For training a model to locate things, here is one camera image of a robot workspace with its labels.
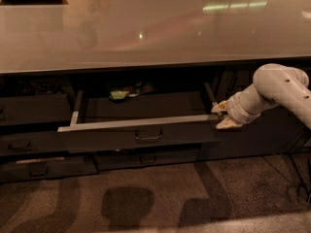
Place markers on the grey cabinet door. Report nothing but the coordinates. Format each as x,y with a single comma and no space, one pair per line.
275,131

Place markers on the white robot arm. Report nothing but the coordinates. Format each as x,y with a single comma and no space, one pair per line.
273,85

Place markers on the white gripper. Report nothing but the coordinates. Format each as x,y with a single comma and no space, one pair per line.
234,109

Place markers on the grey drawer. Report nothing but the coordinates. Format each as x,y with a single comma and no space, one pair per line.
136,158
35,168
28,143
34,109
152,120

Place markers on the green snack bag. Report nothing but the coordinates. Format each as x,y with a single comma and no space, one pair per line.
122,93

